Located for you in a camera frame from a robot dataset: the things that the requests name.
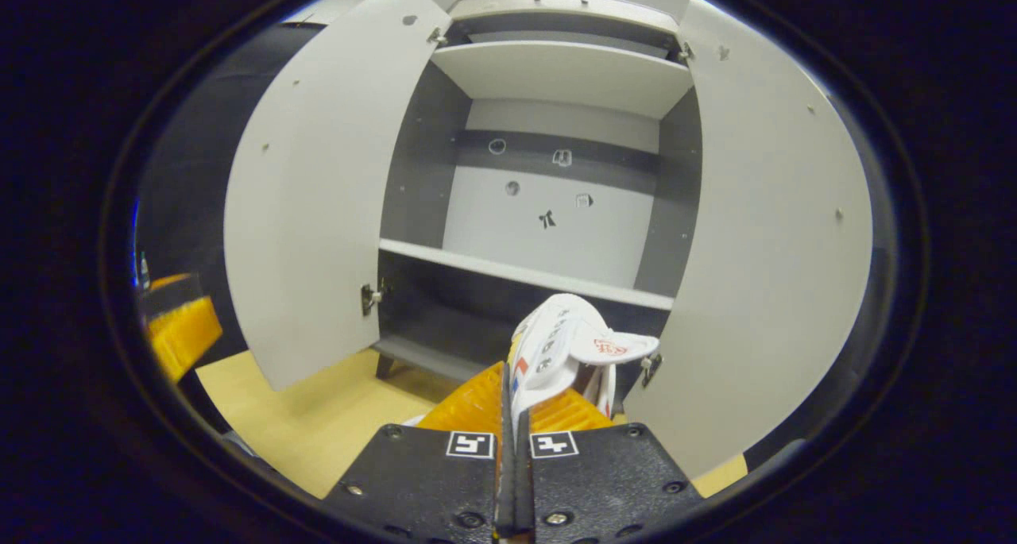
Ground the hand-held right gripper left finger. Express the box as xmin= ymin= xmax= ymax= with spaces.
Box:
xmin=322 ymin=360 xmax=516 ymax=544

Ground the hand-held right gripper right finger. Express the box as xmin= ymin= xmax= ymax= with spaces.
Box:
xmin=515 ymin=385 xmax=704 ymax=544

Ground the white shoe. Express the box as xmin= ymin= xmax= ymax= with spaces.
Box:
xmin=507 ymin=293 xmax=660 ymax=442

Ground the grey shoe cabinet door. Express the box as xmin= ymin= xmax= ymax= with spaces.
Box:
xmin=224 ymin=0 xmax=452 ymax=392
xmin=624 ymin=0 xmax=873 ymax=481

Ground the black backdrop cloth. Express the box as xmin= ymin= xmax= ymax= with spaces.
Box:
xmin=131 ymin=20 xmax=903 ymax=465

